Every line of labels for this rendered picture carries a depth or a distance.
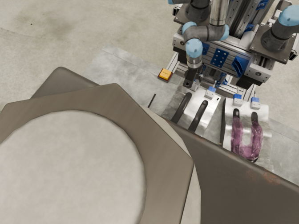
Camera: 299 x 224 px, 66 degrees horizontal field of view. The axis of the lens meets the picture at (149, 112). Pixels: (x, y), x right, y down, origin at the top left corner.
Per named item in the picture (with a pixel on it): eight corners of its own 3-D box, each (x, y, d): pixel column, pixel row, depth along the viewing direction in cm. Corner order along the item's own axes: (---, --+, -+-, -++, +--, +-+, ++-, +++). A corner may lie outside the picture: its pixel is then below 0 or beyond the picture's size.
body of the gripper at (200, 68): (204, 69, 130) (205, 57, 119) (198, 81, 128) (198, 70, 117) (191, 64, 133) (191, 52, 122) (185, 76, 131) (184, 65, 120)
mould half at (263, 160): (223, 101, 148) (228, 93, 138) (264, 108, 146) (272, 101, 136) (216, 179, 129) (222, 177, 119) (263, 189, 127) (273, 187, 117)
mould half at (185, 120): (180, 86, 152) (183, 75, 140) (216, 103, 148) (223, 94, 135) (143, 151, 135) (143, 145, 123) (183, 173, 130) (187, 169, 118)
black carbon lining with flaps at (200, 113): (186, 92, 143) (188, 85, 134) (210, 103, 140) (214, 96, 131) (160, 139, 131) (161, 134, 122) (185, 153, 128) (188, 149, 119)
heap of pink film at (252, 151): (230, 115, 138) (235, 110, 131) (260, 121, 137) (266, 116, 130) (227, 157, 128) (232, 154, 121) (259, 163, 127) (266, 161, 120)
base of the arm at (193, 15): (190, 1, 150) (193, -12, 141) (212, 9, 147) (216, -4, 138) (180, 17, 145) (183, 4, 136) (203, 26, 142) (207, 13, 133)
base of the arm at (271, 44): (264, 29, 141) (272, 16, 132) (288, 38, 139) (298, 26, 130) (257, 46, 136) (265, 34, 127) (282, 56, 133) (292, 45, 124)
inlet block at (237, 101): (232, 88, 149) (235, 84, 144) (240, 90, 148) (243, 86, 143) (231, 106, 144) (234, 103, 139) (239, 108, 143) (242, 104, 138)
